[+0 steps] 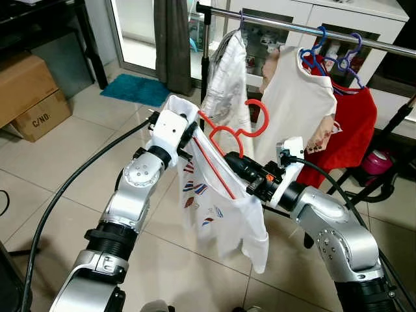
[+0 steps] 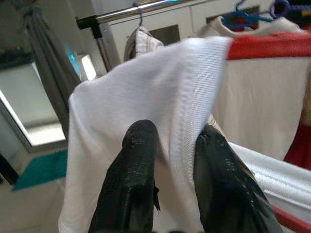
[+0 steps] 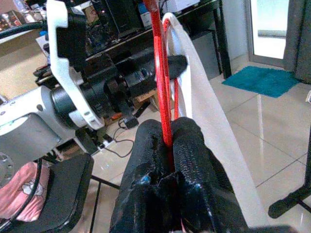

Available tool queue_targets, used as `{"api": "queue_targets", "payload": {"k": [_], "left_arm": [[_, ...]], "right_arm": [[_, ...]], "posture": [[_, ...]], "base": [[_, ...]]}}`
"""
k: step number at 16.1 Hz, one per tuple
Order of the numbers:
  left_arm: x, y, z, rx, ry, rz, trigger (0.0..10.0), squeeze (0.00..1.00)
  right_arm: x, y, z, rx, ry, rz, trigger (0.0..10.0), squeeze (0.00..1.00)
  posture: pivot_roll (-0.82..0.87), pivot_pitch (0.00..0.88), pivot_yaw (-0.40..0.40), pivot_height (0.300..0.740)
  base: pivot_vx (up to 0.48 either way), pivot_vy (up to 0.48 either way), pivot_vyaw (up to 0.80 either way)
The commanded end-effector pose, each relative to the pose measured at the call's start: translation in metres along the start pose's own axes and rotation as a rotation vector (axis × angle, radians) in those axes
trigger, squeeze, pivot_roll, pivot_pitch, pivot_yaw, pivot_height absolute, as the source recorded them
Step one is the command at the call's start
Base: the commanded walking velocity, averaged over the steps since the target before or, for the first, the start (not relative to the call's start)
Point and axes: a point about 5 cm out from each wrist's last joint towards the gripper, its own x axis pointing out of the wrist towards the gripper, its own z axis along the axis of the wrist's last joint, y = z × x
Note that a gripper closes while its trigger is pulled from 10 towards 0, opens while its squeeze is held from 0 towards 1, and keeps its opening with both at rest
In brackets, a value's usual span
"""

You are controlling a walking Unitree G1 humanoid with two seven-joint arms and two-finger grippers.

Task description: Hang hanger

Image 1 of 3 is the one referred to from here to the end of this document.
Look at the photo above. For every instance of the blue plastic hanger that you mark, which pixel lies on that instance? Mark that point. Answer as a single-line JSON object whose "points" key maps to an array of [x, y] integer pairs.
{"points": [[320, 31]]}

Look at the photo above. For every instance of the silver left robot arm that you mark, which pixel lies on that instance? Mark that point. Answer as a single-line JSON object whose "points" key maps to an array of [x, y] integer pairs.
{"points": [[140, 175]]}

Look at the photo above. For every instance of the red plastic hanger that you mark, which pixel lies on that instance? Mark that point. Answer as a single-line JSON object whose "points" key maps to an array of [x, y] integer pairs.
{"points": [[266, 117]]}

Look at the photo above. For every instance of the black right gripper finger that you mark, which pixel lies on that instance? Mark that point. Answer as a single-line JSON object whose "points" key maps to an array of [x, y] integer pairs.
{"points": [[242, 162], [235, 170]]}

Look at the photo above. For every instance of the grey robot foot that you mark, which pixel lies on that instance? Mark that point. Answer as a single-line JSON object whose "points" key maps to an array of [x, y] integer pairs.
{"points": [[253, 309], [156, 307]]}

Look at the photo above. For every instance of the black metal stand frame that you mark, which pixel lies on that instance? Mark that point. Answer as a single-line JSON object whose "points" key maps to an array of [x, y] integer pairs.
{"points": [[390, 125]]}

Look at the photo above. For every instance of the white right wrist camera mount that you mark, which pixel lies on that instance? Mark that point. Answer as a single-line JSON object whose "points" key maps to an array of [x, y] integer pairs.
{"points": [[292, 148]]}

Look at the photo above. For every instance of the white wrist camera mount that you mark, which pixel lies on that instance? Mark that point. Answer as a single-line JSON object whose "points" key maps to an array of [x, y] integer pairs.
{"points": [[292, 148], [169, 127]]}

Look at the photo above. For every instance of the grey robot right foot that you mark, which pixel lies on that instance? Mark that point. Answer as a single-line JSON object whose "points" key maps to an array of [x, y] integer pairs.
{"points": [[253, 309]]}

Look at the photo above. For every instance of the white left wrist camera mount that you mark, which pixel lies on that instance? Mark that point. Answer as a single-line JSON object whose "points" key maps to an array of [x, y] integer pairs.
{"points": [[169, 127]]}

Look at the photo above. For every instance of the white grey patterned shirt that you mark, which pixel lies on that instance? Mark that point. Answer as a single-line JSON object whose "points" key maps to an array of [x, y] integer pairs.
{"points": [[224, 84]]}

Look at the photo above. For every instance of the cream t-shirt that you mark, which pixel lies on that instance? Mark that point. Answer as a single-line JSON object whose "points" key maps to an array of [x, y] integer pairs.
{"points": [[292, 104]]}

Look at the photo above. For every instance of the red printed t-shirt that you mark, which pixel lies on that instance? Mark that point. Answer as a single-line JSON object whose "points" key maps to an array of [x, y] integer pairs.
{"points": [[354, 130]]}

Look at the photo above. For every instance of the printed cardboard box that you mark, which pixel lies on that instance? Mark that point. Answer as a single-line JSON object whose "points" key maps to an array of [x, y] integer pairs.
{"points": [[42, 120]]}

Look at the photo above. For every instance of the teal floor mat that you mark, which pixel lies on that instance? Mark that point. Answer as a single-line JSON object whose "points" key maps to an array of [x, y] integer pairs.
{"points": [[136, 90]]}

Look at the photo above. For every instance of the white cabinet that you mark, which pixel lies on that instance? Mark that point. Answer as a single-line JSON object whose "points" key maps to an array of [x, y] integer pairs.
{"points": [[364, 19]]}

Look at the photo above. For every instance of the black desk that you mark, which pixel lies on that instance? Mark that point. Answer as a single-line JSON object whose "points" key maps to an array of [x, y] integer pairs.
{"points": [[39, 19]]}

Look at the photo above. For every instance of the large plain cardboard box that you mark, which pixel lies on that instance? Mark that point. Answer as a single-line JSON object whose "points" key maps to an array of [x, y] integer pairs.
{"points": [[23, 81]]}

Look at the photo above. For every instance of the pink bottle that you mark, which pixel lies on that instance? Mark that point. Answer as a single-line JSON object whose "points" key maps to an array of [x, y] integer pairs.
{"points": [[378, 162]]}

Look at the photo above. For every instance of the black clothes rack pole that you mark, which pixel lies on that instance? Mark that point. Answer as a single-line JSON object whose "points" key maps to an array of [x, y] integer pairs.
{"points": [[206, 58]]}

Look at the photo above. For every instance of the silver clothes rack rail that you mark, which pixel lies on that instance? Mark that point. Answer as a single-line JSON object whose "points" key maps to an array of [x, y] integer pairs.
{"points": [[273, 23]]}

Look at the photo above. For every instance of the grey robot left foot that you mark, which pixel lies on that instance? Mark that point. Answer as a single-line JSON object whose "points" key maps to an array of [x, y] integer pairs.
{"points": [[156, 307]]}

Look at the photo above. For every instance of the purple plastic hanger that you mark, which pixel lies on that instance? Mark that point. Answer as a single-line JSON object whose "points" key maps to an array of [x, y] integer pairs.
{"points": [[358, 40]]}

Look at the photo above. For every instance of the grey curtain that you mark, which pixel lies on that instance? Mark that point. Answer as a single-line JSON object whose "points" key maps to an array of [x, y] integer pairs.
{"points": [[172, 45]]}

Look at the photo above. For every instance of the white shirt with striped prints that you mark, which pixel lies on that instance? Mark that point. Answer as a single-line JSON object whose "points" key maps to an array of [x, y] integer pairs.
{"points": [[221, 221]]}

